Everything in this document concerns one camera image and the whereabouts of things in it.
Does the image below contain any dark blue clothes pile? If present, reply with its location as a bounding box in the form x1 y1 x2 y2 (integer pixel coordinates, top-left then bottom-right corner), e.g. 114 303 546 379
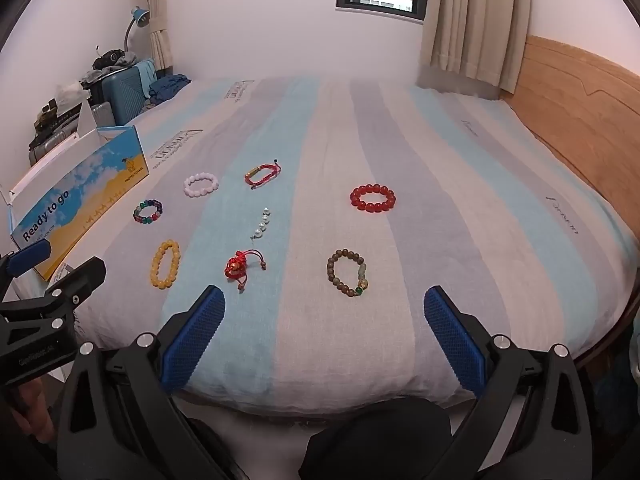
147 74 193 106

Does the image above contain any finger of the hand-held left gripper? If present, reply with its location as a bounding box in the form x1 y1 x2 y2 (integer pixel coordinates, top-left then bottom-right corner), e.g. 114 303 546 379
0 239 53 301
0 256 107 334

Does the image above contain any teal suitcase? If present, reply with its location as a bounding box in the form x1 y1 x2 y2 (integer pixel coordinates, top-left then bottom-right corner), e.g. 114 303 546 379
97 62 156 128

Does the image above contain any yellow bead bracelet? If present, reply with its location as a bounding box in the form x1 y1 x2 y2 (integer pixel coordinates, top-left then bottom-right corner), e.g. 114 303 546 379
151 239 181 289

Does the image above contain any striped bed sheet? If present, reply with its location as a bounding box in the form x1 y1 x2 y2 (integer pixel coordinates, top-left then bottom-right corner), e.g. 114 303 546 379
10 76 640 416

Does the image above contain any white plastic bag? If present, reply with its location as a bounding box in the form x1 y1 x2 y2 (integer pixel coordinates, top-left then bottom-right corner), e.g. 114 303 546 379
52 82 91 108

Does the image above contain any multicolour bead bracelet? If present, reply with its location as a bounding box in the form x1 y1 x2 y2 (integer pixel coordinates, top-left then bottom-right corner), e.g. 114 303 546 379
132 199 164 225

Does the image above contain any red bead bracelet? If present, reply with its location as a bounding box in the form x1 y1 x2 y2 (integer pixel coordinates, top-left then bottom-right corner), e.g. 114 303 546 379
349 183 395 215

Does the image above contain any red cord bracelet gold tube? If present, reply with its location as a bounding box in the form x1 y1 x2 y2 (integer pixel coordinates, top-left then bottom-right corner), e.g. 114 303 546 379
244 156 282 190

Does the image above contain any black camera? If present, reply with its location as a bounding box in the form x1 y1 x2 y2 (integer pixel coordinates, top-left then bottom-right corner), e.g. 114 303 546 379
92 45 128 71

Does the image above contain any wooden headboard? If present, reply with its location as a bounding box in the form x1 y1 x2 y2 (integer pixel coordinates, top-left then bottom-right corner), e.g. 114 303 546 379
500 35 640 261

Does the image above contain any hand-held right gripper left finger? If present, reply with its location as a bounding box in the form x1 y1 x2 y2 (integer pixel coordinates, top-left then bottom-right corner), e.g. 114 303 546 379
55 285 236 480

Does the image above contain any pale pink bead bracelet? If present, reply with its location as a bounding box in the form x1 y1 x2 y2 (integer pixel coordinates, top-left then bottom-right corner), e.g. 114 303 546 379
183 172 221 197

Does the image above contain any beach print cardboard box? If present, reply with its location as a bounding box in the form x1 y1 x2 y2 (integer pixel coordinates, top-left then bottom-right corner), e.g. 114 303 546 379
0 105 151 281

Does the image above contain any wide beige curtain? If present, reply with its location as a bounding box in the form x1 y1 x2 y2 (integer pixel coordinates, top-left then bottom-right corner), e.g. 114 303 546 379
417 0 533 96

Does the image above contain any brown wooden bead bracelet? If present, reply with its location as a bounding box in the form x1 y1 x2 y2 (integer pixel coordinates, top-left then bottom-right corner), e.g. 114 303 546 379
327 249 373 300

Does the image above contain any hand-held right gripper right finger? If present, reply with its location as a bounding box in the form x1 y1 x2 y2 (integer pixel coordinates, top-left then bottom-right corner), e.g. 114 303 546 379
423 286 608 480

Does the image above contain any grey suitcase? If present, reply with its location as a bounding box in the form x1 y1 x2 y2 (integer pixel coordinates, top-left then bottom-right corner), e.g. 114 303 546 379
27 102 113 166

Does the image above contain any white pearl strand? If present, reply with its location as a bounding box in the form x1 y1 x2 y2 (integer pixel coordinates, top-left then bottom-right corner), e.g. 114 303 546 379
249 206 273 241

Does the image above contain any narrow beige curtain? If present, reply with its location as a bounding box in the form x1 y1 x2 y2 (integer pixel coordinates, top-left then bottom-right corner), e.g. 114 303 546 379
140 0 175 73

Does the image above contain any red knot charm bracelet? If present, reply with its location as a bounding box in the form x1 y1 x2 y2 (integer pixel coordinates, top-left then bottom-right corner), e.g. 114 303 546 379
222 249 268 295

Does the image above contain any person's left hand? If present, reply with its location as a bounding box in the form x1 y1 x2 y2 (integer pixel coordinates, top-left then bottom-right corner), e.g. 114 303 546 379
10 377 56 443

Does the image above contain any grey clothes pile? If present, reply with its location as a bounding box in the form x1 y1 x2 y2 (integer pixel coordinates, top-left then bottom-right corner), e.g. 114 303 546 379
80 62 141 86

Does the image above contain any blue desk lamp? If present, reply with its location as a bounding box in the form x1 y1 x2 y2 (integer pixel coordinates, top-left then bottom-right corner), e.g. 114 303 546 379
122 6 151 61

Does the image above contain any light blue cloth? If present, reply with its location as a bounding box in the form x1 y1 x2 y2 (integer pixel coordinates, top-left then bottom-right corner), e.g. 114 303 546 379
135 58 157 96

